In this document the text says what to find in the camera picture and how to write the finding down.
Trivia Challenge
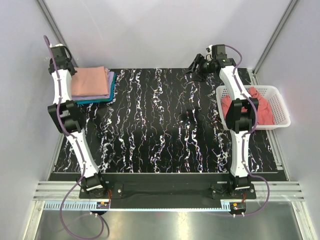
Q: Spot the red crumpled t shirt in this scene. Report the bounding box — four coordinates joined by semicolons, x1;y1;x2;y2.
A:
221;87;276;125

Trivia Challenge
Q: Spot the left white cable duct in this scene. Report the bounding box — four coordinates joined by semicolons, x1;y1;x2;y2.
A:
43;201;98;211

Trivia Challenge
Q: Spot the white cable duct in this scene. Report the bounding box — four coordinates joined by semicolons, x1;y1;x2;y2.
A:
220;201;231;211
43;201;98;211

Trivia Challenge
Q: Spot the white plastic laundry basket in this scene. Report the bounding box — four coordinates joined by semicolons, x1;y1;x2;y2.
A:
215;85;291;131

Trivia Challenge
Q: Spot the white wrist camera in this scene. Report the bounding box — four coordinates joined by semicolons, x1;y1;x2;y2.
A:
50;43;64;49
205;44;213;61

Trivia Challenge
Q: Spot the right white cable duct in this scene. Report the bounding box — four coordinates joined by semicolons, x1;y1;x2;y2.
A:
220;201;231;211

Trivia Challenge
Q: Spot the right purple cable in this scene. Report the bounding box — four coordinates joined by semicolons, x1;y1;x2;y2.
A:
223;44;270;216

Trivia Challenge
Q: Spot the purple cable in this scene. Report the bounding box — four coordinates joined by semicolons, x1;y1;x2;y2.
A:
43;34;110;238
223;44;270;216

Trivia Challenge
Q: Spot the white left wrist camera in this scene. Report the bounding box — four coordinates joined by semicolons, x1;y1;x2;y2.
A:
50;43;64;49

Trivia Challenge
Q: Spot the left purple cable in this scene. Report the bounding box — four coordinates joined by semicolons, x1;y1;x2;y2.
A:
43;34;110;238

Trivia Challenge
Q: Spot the purple folded t shirt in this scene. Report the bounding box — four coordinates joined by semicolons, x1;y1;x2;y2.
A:
72;71;116;101

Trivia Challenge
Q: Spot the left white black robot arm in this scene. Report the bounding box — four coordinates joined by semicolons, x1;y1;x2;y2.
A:
47;44;108;198

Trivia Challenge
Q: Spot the teal folded t shirt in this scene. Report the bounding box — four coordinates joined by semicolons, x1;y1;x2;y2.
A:
73;71;117;105

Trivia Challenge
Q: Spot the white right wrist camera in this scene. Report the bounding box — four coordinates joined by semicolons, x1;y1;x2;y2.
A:
205;44;213;61

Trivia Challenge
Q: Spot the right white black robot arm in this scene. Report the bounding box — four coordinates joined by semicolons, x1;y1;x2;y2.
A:
184;44;259;199

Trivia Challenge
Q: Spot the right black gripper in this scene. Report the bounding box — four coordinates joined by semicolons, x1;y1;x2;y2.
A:
183;53;215;83

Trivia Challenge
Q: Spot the pink printed t shirt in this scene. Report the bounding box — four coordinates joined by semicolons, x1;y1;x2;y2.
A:
71;66;110;97

